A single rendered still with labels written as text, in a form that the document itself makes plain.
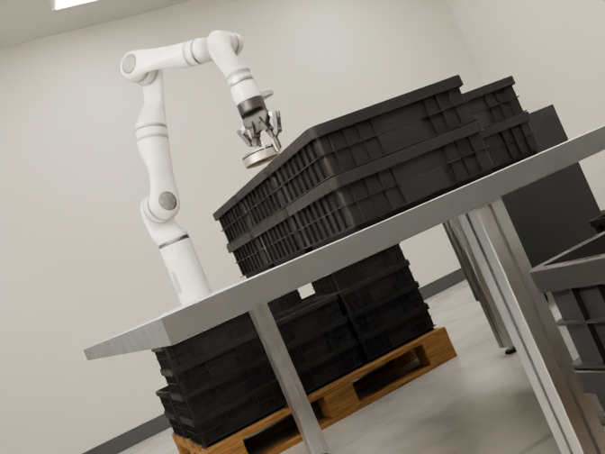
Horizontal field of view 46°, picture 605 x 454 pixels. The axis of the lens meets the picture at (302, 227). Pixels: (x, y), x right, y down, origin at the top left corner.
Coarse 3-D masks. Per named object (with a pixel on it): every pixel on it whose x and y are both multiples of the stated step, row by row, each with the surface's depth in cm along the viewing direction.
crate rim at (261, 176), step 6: (264, 168) 172; (258, 174) 176; (264, 174) 173; (270, 174) 172; (252, 180) 182; (258, 180) 178; (246, 186) 188; (252, 186) 184; (240, 192) 193; (246, 192) 189; (240, 198) 195
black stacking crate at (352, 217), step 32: (480, 128) 157; (384, 160) 148; (416, 160) 151; (448, 160) 154; (480, 160) 157; (320, 192) 149; (352, 192) 145; (384, 192) 147; (416, 192) 149; (448, 192) 154; (320, 224) 158; (352, 224) 144
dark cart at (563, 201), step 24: (552, 120) 362; (552, 144) 359; (576, 168) 361; (528, 192) 348; (552, 192) 353; (576, 192) 358; (528, 216) 345; (552, 216) 350; (576, 216) 356; (528, 240) 343; (552, 240) 348; (576, 240) 353
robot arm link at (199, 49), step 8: (232, 32) 194; (200, 40) 197; (232, 40) 192; (240, 40) 195; (192, 48) 197; (200, 48) 196; (232, 48) 193; (240, 48) 196; (200, 56) 196; (208, 56) 198
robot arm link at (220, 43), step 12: (216, 36) 190; (228, 36) 191; (216, 48) 191; (228, 48) 190; (216, 60) 193; (228, 60) 191; (240, 60) 192; (228, 72) 192; (240, 72) 191; (228, 84) 194
